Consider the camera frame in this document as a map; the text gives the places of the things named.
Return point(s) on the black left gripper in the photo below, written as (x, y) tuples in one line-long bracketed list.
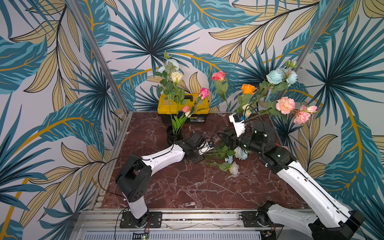
[(195, 160)]

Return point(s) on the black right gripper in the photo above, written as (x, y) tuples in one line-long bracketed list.
[(229, 138)]

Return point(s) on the light blue rose stem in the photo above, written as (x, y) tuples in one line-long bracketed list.
[(225, 153)]

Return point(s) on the white rose flower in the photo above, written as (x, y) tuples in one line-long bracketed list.
[(232, 168)]

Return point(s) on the pink peony spray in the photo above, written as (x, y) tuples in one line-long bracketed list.
[(286, 107)]

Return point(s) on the pale blue white rose spray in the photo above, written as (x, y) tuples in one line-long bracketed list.
[(164, 72)]

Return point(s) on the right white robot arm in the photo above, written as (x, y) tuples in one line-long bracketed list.
[(330, 219)]

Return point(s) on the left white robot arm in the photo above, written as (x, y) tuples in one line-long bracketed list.
[(134, 178)]

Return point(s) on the glossy black vase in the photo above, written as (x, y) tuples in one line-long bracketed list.
[(171, 137)]

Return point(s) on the pink white tulips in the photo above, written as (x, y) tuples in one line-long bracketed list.
[(178, 122)]

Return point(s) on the yellow black toolbox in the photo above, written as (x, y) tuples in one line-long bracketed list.
[(167, 108)]

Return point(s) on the orange rose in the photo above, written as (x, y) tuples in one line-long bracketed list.
[(245, 108)]

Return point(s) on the magenta rose bud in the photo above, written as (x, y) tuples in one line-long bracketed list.
[(204, 93)]

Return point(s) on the pink red rose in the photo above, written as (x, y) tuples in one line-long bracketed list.
[(221, 84)]

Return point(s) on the cream rose stem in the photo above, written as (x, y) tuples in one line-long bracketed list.
[(177, 94)]

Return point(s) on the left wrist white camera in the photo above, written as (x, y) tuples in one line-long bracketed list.
[(206, 147)]

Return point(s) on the wrist white camera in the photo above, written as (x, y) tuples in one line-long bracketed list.
[(238, 121), (206, 147)]

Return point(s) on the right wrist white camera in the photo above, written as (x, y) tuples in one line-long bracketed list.
[(238, 121)]

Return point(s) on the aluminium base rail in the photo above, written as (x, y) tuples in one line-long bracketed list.
[(186, 224)]

